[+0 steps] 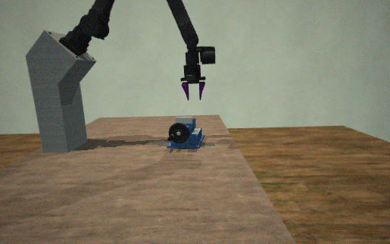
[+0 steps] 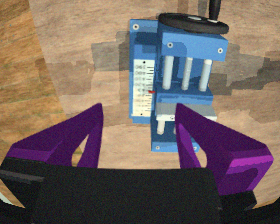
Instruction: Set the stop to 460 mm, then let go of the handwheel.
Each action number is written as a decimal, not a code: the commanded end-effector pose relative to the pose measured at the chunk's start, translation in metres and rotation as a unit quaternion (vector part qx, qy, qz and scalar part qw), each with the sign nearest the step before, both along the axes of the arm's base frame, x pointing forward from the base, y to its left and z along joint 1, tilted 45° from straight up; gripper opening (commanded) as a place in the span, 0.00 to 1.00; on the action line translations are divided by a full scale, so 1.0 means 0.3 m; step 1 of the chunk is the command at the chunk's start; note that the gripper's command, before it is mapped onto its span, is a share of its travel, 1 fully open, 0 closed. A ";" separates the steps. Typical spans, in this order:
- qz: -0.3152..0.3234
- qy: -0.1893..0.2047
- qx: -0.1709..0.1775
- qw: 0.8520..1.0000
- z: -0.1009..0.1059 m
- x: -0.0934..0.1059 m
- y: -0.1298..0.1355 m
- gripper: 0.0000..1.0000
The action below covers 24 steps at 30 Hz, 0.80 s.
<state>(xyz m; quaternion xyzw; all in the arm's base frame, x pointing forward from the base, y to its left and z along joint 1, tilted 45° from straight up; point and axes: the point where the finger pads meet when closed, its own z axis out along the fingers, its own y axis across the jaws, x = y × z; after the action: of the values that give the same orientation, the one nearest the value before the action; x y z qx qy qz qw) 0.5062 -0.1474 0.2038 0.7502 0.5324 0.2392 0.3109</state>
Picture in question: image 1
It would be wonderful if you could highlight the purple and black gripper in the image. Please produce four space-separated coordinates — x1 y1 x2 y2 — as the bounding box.
180 77 205 100

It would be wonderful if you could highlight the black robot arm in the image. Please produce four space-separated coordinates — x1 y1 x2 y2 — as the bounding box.
59 0 215 80

